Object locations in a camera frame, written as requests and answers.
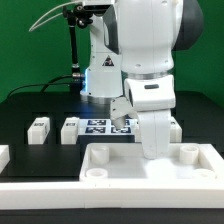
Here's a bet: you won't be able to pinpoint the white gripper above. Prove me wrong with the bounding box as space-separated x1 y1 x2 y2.
110 75 176 159

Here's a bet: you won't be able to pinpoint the white desk top tray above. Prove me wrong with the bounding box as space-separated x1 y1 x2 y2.
79 143 224 181

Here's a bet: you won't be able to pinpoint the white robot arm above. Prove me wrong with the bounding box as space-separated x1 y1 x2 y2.
81 0 203 159

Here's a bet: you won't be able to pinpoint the white marker tag plate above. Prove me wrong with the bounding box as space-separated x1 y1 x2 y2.
78 119 135 135

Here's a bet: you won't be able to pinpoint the white front obstacle bar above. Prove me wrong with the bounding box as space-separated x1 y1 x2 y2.
0 181 224 210

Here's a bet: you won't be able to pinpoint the white obstacle bar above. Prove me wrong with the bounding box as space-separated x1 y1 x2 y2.
0 145 10 173
0 181 224 210

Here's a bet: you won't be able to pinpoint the white left obstacle bar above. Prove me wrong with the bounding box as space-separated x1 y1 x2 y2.
0 145 10 173

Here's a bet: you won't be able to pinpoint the black cable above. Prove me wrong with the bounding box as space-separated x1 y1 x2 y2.
6 74 86 99

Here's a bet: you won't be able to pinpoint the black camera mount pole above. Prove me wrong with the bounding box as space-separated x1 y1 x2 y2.
63 4 93 80

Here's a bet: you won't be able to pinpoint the white cables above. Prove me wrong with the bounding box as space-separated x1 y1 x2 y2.
28 0 84 33

